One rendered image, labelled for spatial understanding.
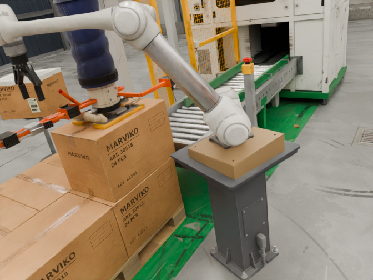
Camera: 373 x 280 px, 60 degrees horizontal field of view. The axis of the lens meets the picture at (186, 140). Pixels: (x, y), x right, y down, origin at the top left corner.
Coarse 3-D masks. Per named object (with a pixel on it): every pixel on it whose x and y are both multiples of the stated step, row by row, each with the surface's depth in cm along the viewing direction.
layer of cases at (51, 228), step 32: (0, 192) 214; (32, 192) 207; (64, 192) 200; (128, 192) 189; (160, 192) 214; (0, 224) 180; (32, 224) 175; (64, 224) 171; (96, 224) 170; (128, 224) 191; (160, 224) 218; (0, 256) 156; (32, 256) 152; (64, 256) 156; (96, 256) 173; (128, 256) 195
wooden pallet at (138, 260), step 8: (176, 216) 233; (184, 216) 242; (168, 224) 236; (176, 224) 234; (160, 232) 231; (168, 232) 229; (152, 240) 225; (160, 240) 224; (144, 248) 219; (152, 248) 218; (136, 256) 200; (144, 256) 212; (128, 264) 195; (136, 264) 201; (144, 264) 208; (120, 272) 193; (128, 272) 196; (136, 272) 202
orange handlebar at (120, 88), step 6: (162, 84) 190; (120, 90) 195; (150, 90) 182; (126, 96) 183; (132, 96) 180; (138, 96) 177; (84, 102) 180; (90, 102) 179; (54, 114) 167; (60, 114) 165; (42, 120) 162; (48, 120) 160; (54, 120) 162; (18, 132) 152; (24, 132) 151; (30, 132) 153; (0, 144) 142
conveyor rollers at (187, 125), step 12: (240, 72) 387; (276, 72) 363; (228, 84) 352; (240, 84) 344; (192, 108) 301; (180, 120) 279; (192, 120) 273; (180, 132) 260; (192, 132) 253; (204, 132) 247
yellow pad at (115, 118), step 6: (132, 108) 192; (138, 108) 194; (108, 114) 181; (114, 114) 187; (120, 114) 186; (126, 114) 186; (108, 120) 180; (114, 120) 180; (120, 120) 183; (96, 126) 178; (102, 126) 175; (108, 126) 176
